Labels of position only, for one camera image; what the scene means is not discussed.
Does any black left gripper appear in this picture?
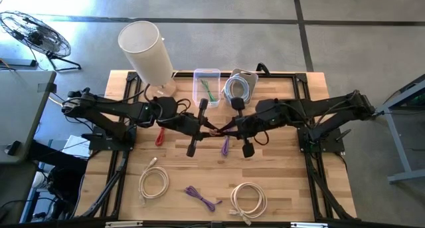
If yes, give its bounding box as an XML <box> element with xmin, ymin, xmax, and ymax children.
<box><xmin>177</xmin><ymin>98</ymin><xmax>218</xmax><ymax>158</ymax></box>

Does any light blue cable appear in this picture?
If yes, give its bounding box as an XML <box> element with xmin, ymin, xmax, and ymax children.
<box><xmin>222</xmin><ymin>73</ymin><xmax>252</xmax><ymax>104</ymax></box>

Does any black clamp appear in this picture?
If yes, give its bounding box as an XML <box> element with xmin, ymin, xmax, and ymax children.
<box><xmin>255</xmin><ymin>62</ymin><xmax>272</xmax><ymax>76</ymax></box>

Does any grey plastic bin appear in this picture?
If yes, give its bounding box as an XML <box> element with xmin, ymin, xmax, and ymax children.
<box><xmin>222</xmin><ymin>67</ymin><xmax>259</xmax><ymax>106</ymax></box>

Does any black aluminium table frame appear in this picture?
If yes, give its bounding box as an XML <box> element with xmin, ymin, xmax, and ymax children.
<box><xmin>79</xmin><ymin>70</ymin><xmax>358</xmax><ymax>222</ymax></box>

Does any clear plastic bin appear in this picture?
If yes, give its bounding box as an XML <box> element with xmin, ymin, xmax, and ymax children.
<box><xmin>192</xmin><ymin>68</ymin><xmax>222</xmax><ymax>108</ymax></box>

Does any white metal bracket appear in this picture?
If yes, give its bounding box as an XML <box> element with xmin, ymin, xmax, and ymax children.
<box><xmin>290</xmin><ymin>222</ymin><xmax>329</xmax><ymax>228</ymax></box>
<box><xmin>105</xmin><ymin>221</ymin><xmax>143</xmax><ymax>228</ymax></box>

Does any grey side table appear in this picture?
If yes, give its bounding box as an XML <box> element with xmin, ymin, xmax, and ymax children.
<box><xmin>0</xmin><ymin>70</ymin><xmax>57</xmax><ymax>165</ymax></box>

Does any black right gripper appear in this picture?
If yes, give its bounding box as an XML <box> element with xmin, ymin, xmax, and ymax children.
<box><xmin>216</xmin><ymin>96</ymin><xmax>265</xmax><ymax>158</ymax></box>

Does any white cylinder shade table lamp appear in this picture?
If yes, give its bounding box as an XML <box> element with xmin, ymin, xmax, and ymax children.
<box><xmin>117</xmin><ymin>20</ymin><xmax>178</xmax><ymax>102</ymax></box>

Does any purple cable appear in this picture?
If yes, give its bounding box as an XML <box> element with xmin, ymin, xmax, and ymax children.
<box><xmin>184</xmin><ymin>185</ymin><xmax>223</xmax><ymax>213</ymax></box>
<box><xmin>220</xmin><ymin>134</ymin><xmax>230</xmax><ymax>157</ymax></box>

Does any small black device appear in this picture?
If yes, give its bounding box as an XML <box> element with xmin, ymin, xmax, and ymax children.
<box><xmin>5</xmin><ymin>140</ymin><xmax>23</xmax><ymax>156</ymax></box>

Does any red cable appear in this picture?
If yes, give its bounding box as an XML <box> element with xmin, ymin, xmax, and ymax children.
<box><xmin>155</xmin><ymin>127</ymin><xmax>166</xmax><ymax>147</ymax></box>

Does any green cable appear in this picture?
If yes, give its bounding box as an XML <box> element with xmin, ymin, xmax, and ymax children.
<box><xmin>200</xmin><ymin>78</ymin><xmax>218</xmax><ymax>103</ymax></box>

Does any grey metal table frame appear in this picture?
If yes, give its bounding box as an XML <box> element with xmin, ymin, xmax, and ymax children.
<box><xmin>366</xmin><ymin>73</ymin><xmax>425</xmax><ymax>184</ymax></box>

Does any black floor fan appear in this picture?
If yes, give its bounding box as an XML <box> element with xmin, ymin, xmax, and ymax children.
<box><xmin>0</xmin><ymin>11</ymin><xmax>82</xmax><ymax>72</ymax></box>

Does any beige cable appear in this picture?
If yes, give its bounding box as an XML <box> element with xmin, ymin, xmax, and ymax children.
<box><xmin>228</xmin><ymin>181</ymin><xmax>268</xmax><ymax>226</ymax></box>
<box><xmin>138</xmin><ymin>156</ymin><xmax>170</xmax><ymax>205</ymax></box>

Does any white paper sheet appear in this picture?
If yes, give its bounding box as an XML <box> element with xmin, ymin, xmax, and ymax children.
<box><xmin>62</xmin><ymin>134</ymin><xmax>91</xmax><ymax>158</ymax></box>

